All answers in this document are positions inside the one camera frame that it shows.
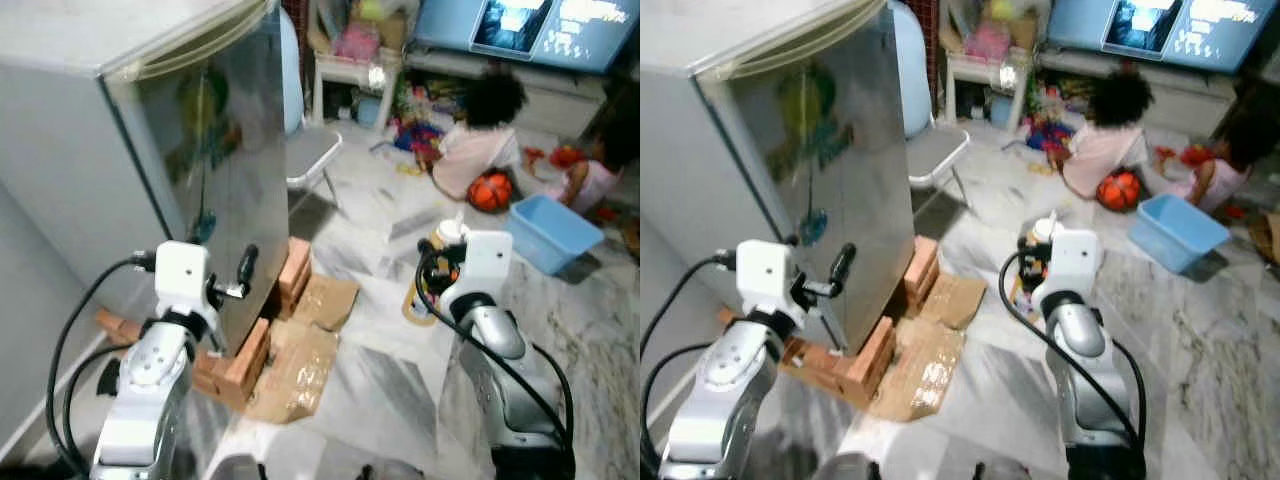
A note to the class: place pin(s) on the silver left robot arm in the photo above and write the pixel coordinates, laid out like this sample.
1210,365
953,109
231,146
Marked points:
730,380
150,380

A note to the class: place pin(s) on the pink item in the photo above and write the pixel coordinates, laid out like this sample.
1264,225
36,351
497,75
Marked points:
357,42
990,42

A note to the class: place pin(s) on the white television cabinet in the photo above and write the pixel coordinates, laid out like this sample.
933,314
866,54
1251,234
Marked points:
560,100
1190,100

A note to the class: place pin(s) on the red toy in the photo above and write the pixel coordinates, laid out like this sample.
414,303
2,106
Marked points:
567,156
1197,155

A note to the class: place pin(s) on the green yellow fridge sticker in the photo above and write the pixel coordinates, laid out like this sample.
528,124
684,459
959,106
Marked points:
810,110
205,110

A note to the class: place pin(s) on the chair with light blue back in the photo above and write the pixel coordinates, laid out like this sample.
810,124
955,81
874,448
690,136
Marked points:
310,150
935,150

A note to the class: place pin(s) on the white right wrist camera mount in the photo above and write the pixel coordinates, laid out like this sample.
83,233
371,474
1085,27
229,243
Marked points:
1075,260
488,260

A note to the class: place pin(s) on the fridge door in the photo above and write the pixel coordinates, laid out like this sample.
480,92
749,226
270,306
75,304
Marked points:
870,250
250,250

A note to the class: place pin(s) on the small blue fridge sticker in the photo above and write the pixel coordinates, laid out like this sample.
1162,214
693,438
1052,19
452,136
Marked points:
813,228
204,230

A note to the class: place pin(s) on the robot leg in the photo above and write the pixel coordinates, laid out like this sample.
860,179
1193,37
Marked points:
845,470
235,470
390,473

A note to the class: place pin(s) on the child in pale pink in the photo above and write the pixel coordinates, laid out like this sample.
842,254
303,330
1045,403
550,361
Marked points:
595,185
1225,180

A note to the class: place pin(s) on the flat screen television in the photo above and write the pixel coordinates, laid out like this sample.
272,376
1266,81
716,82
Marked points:
580,40
1210,40

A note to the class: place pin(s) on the blue red toy bag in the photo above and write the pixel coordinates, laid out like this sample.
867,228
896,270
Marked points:
420,135
1050,135

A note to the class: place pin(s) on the small flat brown cardboard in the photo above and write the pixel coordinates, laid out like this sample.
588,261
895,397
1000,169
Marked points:
330,300
960,298

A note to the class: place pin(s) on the amber bottle with white cap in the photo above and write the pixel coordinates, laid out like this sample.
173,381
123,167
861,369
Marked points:
453,228
1046,228

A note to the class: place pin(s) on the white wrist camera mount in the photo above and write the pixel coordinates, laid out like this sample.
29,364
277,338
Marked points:
180,270
765,270
1075,260
488,260

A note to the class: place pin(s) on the small white table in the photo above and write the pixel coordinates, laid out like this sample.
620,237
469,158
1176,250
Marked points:
975,68
345,68

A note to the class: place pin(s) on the light blue plastic tub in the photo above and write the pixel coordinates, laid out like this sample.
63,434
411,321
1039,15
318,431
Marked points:
1170,240
545,240

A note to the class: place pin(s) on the robot left leg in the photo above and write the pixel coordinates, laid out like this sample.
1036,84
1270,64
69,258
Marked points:
845,470
235,470

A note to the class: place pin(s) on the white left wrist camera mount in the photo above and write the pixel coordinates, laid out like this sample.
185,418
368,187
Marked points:
765,270
180,270

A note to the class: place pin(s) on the silver fridge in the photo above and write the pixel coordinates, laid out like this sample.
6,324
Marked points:
700,170
60,150

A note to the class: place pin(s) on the curly haired child in pink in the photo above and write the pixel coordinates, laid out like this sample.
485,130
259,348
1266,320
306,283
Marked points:
1095,150
470,150

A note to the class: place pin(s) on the orange ball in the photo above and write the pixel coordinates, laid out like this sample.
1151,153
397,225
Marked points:
490,192
1118,190

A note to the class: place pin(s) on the robot right leg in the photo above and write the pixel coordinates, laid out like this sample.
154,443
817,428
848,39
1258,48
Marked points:
390,473

